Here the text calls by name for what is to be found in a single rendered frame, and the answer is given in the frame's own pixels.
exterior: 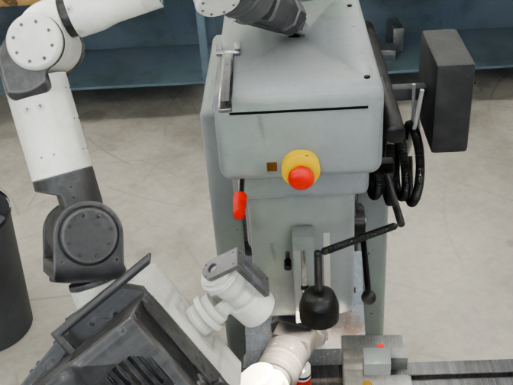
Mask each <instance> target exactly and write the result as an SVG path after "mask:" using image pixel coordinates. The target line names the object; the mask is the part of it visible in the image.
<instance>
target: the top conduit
mask: <svg viewBox="0 0 513 385"><path fill-rule="evenodd" d="M365 24H366V29H367V32H368V35H369V39H370V43H371V45H372V49H373V53H374V57H375V59H376V64H377V67H378V70H379V75H380V78H381V80H382V85H383V88H384V109H383V135H384V138H385V139H386V140H387V141H388V142H389V143H398V142H400V141H402V140H403V139H404V138H405V133H406V131H405V126H404V124H403V121H402V117H401V114H400V111H399V109H398V104H397V101H396V98H395V94H394V92H393V88H392V84H391V81H390V78H389V74H388V71H387V69H386V64H385V61H384V59H383V56H382V51H381V49H380V45H379V42H378V39H377V36H376V32H375V29H374V26H373V24H372V23H371V22H370V21H365Z"/></svg>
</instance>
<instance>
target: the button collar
mask: <svg viewBox="0 0 513 385"><path fill-rule="evenodd" d="M298 166H304V167H307V168H309V169H310V170H311V171H312V172H313V174H314V175H315V181H316V180H317V179H318V177H319V176H320V172H321V169H320V163H319V159H318V158H317V156H316V155H315V154H314V153H312V152H311V151H309V150H303V149H299V150H293V151H291V152H289V153H288V154H286V156H285V157H284V158H283V160H282V177H283V179H284V180H285V181H286V182H287V183H288V184H289V173H290V172H291V171H292V170H293V169H295V168H296V167H298ZM289 185H290V184H289Z"/></svg>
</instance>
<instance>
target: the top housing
mask: <svg viewBox="0 0 513 385"><path fill-rule="evenodd" d="M301 3H302V4H303V6H304V9H305V11H306V14H307V16H306V18H307V19H306V22H307V24H308V30H307V32H306V35H305V36H302V35H301V37H289V36H288V35H285V34H280V33H276V32H273V31H268V30H265V29H262V28H258V27H253V26H250V25H244V24H238V23H236V22H234V23H233V24H231V23H229V20H230V18H228V17H226V16H224V23H223V29H222V35H221V43H222V44H223V50H233V49H234V43H235V42H240V55H234V83H233V104H232V112H228V113H218V99H219V88H220V77H221V57H218V65H217V71H216V77H215V87H214V91H213V98H212V103H213V105H212V108H213V111H214V118H215V131H216V139H217V146H218V159H219V167H220V170H221V173H222V174H223V175H224V176H225V177H227V178H229V179H249V178H266V177H282V160H283V158H284V157H285V156H286V154H288V153H289V152H291V151H293V150H299V149H303V150H309V151H311V152H312V153H314V154H315V155H316V156H317V158H318V159H319V163H320V169H321V172H320V175H332V174H348V173H371V172H374V171H376V170H378V169H379V167H380V165H381V163H382V134H383V109H384V88H383V85H382V80H381V78H380V75H379V70H378V67H377V64H376V59H375V57H374V53H373V49H372V45H371V43H370V39H369V35H368V32H367V29H366V24H365V21H364V18H363V13H362V10H361V7H360V3H359V0H312V1H308V2H301ZM271 162H277V171H269V172H267V166H266V163H271Z"/></svg>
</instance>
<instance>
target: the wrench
mask: <svg viewBox="0 0 513 385"><path fill-rule="evenodd" d="M234 55H240V42H235V43H234V49H233V50H223V44H222V43H217V46H216V56H217V57H221V77H220V88H219V99H218V113H228V112H232V104H233V83H234Z"/></svg>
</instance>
